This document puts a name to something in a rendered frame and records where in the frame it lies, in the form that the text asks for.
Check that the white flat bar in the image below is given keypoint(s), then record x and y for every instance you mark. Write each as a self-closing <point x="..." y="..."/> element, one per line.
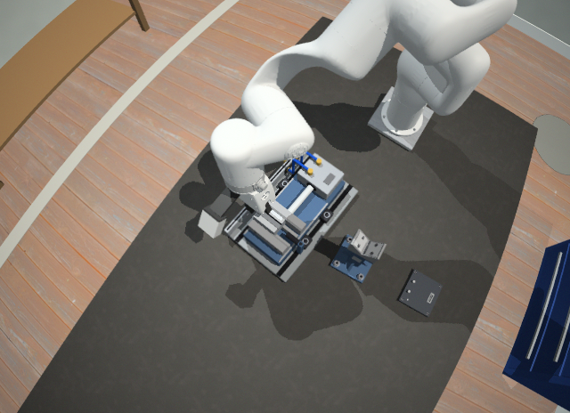
<point x="287" y="229"/>

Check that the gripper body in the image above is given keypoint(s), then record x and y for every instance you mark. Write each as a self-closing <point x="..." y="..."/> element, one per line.
<point x="257" y="199"/>

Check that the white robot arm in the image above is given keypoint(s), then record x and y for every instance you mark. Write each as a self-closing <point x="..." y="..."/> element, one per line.
<point x="431" y="31"/>

